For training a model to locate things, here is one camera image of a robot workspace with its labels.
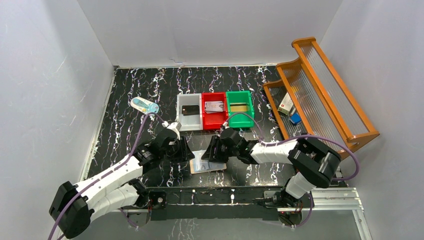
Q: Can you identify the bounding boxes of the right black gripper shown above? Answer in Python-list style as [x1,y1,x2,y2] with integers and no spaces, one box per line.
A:
[201,134,239,163]

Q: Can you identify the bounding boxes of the grey cards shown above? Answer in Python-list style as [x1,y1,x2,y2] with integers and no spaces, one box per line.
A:
[204,101,225,114]

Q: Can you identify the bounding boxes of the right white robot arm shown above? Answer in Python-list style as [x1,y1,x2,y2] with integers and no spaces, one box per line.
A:
[201,128,341,207]

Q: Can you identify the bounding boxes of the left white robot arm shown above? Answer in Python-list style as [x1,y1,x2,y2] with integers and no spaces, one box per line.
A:
[48,128,195,239]

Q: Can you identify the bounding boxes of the black card in white bin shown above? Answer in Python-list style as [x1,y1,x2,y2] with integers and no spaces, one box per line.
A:
[181,105,200,116]

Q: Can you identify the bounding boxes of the gold card in green bin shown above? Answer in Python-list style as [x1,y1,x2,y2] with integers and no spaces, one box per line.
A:
[229,102,249,113]

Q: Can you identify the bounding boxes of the red plastic bin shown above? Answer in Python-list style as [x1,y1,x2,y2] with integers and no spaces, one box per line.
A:
[200,92,229,131]

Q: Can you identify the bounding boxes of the white plastic bin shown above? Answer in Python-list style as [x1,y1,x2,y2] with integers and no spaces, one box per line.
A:
[175,93,203,132]

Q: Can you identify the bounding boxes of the green plastic bin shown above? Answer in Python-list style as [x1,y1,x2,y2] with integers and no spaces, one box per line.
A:
[226,90,255,129]

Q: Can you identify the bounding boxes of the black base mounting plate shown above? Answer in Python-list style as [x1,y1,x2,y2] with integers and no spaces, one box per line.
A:
[117,187,314,222]

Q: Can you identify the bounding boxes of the oval white blue package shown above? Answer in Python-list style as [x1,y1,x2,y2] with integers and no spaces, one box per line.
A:
[130,97,160,114]

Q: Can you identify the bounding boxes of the white red small box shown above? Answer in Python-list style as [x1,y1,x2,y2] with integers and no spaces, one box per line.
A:
[277,93,294,116]

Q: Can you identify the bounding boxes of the blue small object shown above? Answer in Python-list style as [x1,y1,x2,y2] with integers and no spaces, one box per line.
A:
[289,112,302,125]

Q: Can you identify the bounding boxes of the orange wooden shelf rack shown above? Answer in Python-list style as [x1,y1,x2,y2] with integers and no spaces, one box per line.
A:
[263,37,380,152]

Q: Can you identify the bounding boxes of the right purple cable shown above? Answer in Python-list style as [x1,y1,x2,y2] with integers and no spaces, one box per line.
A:
[223,111,361,228]

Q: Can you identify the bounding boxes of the purple cable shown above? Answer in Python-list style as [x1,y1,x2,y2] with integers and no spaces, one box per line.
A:
[46,111,167,240]
[223,111,361,228]

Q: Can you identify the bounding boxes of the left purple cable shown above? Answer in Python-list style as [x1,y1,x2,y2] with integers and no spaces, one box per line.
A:
[46,111,167,240]

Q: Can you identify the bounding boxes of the aluminium frame rail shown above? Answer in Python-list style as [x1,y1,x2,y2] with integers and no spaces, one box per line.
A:
[56,165,373,240]

